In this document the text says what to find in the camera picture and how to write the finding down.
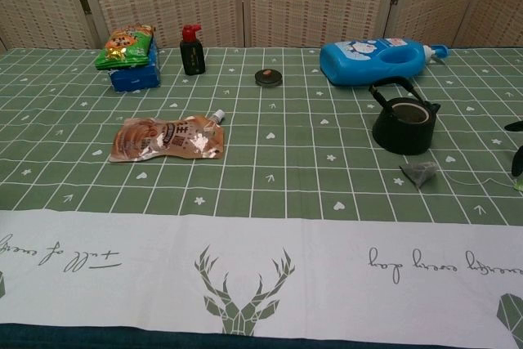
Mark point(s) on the small black round lid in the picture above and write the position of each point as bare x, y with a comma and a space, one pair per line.
267, 78

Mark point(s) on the black bottle with red cap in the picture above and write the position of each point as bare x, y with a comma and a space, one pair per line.
193, 56

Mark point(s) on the green grid tablecloth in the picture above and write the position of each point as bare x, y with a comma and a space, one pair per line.
261, 242

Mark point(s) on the green orange snack bag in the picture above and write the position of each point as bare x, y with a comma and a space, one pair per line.
122, 48

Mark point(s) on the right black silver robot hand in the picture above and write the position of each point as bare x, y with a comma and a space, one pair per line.
519, 163

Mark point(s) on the blue snack package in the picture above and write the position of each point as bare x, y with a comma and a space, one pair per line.
135, 78

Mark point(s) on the black teapot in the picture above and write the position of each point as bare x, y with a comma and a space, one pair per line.
402, 136

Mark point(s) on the blue detergent bottle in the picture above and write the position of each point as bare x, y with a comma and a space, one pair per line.
351, 65

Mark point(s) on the grey pyramid tea bag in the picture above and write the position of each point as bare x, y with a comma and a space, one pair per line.
417, 171

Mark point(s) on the brown spout pouch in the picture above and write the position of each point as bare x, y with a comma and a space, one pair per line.
167, 140

